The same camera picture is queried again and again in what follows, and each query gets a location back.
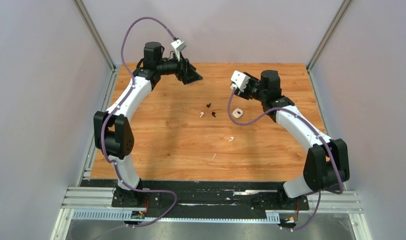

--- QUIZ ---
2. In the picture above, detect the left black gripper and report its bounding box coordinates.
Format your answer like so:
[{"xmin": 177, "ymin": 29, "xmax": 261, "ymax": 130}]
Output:
[{"xmin": 155, "ymin": 50, "xmax": 202, "ymax": 85}]

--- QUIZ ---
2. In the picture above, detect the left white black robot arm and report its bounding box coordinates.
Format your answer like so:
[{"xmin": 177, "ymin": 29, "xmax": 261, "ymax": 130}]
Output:
[{"xmin": 93, "ymin": 40, "xmax": 203, "ymax": 207}]

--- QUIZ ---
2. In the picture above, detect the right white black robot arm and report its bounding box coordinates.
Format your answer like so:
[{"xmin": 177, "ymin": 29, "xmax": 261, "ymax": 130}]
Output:
[{"xmin": 230, "ymin": 70, "xmax": 350, "ymax": 209}]

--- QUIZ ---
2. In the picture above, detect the white earbud charging case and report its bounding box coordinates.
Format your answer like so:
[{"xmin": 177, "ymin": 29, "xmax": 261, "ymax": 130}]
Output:
[{"xmin": 232, "ymin": 108, "xmax": 244, "ymax": 119}]

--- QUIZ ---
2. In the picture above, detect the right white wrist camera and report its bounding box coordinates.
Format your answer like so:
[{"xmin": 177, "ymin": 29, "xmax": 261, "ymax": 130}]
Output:
[{"xmin": 230, "ymin": 70, "xmax": 250, "ymax": 92}]

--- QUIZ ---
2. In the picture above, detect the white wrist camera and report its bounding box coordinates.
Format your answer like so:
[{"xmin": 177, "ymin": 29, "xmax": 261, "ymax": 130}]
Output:
[
  {"xmin": 230, "ymin": 70, "xmax": 250, "ymax": 92},
  {"xmin": 170, "ymin": 38, "xmax": 187, "ymax": 62}
]

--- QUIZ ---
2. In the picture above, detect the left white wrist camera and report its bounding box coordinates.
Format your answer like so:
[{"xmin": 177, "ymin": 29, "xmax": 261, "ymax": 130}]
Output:
[{"xmin": 170, "ymin": 38, "xmax": 187, "ymax": 62}]

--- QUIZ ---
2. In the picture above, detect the left aluminium corner post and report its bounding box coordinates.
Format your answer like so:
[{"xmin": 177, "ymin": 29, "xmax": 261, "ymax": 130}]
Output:
[{"xmin": 73, "ymin": 0, "xmax": 116, "ymax": 72}]

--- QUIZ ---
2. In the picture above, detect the aluminium corner post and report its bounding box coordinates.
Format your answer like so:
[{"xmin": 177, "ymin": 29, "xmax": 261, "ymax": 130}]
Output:
[
  {"xmin": 306, "ymin": 0, "xmax": 353, "ymax": 73},
  {"xmin": 73, "ymin": 0, "xmax": 116, "ymax": 72}
]

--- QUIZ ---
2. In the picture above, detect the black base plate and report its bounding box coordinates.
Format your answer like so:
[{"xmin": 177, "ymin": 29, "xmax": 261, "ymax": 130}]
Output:
[{"xmin": 79, "ymin": 179, "xmax": 344, "ymax": 220}]

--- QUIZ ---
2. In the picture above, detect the slotted cable duct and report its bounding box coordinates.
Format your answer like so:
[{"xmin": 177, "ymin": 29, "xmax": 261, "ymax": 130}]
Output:
[{"xmin": 72, "ymin": 209, "xmax": 281, "ymax": 223}]

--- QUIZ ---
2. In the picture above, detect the right aluminium corner post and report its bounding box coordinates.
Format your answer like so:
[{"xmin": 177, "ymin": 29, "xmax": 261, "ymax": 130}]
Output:
[{"xmin": 306, "ymin": 0, "xmax": 353, "ymax": 73}]

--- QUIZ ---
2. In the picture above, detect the aluminium frame rail front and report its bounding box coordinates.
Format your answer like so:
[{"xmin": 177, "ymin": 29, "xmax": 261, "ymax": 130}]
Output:
[{"xmin": 61, "ymin": 187, "xmax": 364, "ymax": 214}]

